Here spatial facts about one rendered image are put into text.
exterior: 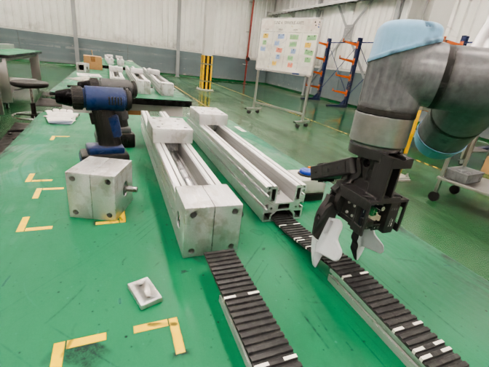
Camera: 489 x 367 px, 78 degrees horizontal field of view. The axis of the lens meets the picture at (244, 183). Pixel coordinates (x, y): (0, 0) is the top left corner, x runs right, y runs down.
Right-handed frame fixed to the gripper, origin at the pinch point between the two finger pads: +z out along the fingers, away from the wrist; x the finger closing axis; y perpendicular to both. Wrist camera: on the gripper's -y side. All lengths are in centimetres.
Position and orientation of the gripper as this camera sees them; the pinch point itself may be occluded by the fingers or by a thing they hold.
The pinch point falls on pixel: (334, 255)
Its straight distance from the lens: 55.4
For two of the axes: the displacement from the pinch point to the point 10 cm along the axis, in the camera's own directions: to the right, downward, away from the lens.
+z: -1.2, 9.2, 3.7
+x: 9.2, -0.4, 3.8
